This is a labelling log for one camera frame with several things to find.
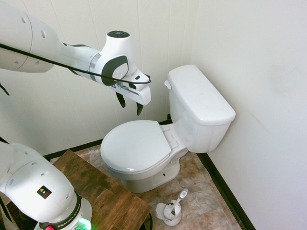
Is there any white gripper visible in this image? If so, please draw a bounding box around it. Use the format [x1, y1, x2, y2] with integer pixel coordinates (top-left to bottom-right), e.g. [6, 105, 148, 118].
[109, 82, 153, 116]

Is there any white toilet seat lid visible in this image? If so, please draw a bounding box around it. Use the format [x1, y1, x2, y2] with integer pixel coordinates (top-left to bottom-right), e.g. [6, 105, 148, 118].
[100, 120, 172, 173]

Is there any white toilet tank lid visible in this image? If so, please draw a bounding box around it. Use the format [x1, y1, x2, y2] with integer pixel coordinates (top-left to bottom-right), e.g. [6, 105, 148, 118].
[167, 64, 236, 126]

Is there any white toilet bowl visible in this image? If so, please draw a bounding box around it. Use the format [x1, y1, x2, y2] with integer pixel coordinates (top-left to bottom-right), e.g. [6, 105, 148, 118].
[106, 124, 195, 194]

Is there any white toilet tank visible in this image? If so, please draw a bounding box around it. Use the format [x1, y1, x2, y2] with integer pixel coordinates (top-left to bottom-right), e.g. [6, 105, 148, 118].
[169, 83, 233, 154]

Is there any white toilet brush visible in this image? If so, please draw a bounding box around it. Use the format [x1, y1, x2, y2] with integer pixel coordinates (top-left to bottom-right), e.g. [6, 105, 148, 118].
[163, 188, 189, 220]

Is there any white toilet brush holder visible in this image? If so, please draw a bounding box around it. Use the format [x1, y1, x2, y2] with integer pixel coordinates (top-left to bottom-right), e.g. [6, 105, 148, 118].
[155, 202, 182, 226]

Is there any brown wooden table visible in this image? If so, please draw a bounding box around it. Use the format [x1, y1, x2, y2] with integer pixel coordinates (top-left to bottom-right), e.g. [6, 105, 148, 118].
[52, 149, 152, 230]

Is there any black cable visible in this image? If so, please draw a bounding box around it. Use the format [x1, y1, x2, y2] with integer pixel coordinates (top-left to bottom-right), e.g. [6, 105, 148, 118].
[0, 43, 153, 85]

